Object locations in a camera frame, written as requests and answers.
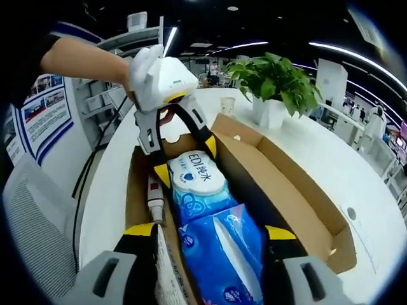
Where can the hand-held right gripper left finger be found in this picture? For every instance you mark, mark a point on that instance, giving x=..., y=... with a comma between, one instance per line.
x=130, y=286

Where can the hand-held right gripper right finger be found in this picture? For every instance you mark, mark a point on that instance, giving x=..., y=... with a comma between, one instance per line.
x=291, y=286

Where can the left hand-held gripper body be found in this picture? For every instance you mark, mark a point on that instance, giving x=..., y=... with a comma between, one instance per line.
x=165, y=79

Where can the small grey printed carton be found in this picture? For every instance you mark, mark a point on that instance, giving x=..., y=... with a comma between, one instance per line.
x=168, y=273

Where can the blue white wet wipes pack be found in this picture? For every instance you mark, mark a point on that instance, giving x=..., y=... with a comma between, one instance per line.
x=197, y=178

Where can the white tube with red label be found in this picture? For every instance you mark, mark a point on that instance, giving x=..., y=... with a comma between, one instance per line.
x=155, y=197

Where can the blue soft tissue pack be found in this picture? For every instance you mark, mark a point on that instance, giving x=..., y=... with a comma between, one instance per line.
x=222, y=254

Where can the brown cardboard shoe box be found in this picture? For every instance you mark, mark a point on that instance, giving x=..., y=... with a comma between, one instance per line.
x=286, y=190

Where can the person's left hand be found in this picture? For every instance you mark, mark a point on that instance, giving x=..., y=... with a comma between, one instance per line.
x=166, y=116

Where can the white patterned paper cup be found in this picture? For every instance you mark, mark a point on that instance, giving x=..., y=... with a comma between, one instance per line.
x=228, y=107

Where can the grey storage shelf with bins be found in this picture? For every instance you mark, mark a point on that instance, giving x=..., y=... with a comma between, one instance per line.
x=105, y=95

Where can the green potted plant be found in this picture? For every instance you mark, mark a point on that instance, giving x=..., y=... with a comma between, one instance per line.
x=273, y=79

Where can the grey mesh office chair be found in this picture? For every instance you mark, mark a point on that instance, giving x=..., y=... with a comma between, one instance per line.
x=38, y=228

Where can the long curved ceiling light strip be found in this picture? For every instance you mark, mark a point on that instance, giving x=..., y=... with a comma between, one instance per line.
x=356, y=57

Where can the ceiling air conditioner vent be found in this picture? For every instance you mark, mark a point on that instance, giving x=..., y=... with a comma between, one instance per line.
x=365, y=27

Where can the blue white wall poster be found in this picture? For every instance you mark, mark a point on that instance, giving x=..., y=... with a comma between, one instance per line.
x=44, y=111

